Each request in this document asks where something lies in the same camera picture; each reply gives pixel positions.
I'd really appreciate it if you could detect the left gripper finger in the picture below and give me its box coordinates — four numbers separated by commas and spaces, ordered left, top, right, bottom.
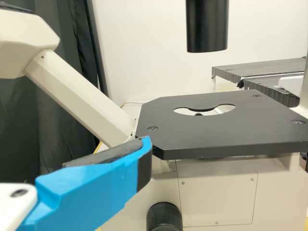
18, 136, 153, 231

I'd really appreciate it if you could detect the cream microscope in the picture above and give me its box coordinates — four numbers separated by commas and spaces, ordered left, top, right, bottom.
0, 0, 308, 231

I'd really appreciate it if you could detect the black platform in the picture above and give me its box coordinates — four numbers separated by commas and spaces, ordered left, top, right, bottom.
237, 77, 301, 108
211, 57, 308, 85

